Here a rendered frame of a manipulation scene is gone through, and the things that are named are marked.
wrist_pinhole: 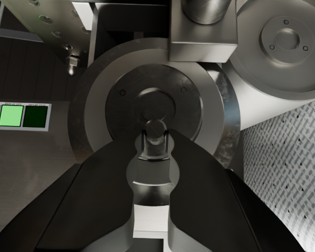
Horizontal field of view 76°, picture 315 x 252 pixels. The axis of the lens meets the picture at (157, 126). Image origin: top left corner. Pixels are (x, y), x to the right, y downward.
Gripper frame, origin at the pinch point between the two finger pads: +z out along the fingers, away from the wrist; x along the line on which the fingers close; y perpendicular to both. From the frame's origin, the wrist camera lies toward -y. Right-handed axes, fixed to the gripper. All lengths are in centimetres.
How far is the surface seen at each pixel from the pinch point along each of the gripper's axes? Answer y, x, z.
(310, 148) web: 6.2, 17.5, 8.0
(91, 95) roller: -0.6, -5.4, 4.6
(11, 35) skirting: 16, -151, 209
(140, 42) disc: -4.2, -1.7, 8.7
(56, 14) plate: -6.0, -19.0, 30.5
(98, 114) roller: 0.7, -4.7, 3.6
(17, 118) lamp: 17, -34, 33
